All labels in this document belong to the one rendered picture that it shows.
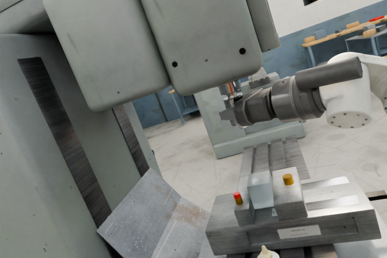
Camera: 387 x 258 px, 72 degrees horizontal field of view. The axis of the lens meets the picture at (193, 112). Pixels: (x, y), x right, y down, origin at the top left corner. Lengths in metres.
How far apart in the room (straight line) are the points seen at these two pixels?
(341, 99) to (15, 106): 0.59
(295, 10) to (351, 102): 6.71
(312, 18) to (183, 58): 6.74
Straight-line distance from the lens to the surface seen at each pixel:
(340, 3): 7.33
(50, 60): 0.73
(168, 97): 7.65
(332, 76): 0.48
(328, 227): 0.65
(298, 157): 1.03
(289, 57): 7.14
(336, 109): 0.48
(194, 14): 0.52
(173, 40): 0.53
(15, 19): 0.71
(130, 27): 0.54
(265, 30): 0.58
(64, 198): 0.65
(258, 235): 0.66
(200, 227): 0.89
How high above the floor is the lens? 1.37
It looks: 10 degrees down
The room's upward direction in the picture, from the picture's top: 20 degrees counter-clockwise
